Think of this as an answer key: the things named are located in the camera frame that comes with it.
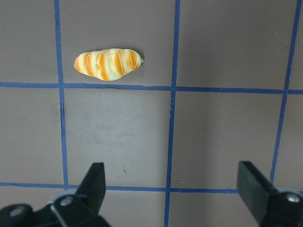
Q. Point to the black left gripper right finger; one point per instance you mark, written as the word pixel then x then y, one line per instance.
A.
pixel 269 205

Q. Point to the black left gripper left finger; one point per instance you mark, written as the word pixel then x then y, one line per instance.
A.
pixel 81 209

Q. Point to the striped toy bread loaf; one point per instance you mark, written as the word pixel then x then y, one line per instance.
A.
pixel 109 64

